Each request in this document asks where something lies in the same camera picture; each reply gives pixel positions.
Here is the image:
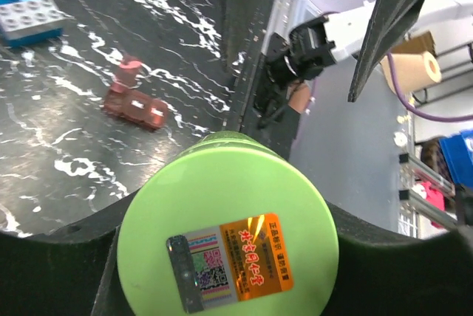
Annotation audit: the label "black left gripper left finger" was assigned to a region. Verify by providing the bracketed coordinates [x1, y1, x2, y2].
[1, 198, 128, 315]

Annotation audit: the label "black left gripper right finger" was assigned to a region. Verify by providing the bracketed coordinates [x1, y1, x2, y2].
[324, 204, 472, 315]

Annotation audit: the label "green lidded pill bottle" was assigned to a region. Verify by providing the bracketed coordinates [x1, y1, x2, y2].
[117, 132, 339, 315]

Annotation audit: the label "brown weekly pill organizer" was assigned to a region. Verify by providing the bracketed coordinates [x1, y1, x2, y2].
[103, 55, 169, 131]

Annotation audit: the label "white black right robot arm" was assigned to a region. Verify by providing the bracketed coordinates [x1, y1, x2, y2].
[253, 0, 472, 128]

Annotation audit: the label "pink cloth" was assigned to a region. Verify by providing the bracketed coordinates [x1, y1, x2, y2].
[410, 182, 447, 230]

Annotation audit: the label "blue grey toy bricks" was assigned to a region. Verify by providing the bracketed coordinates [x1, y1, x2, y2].
[1, 0, 65, 48]

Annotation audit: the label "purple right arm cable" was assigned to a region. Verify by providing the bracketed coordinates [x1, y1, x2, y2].
[386, 52, 473, 124]

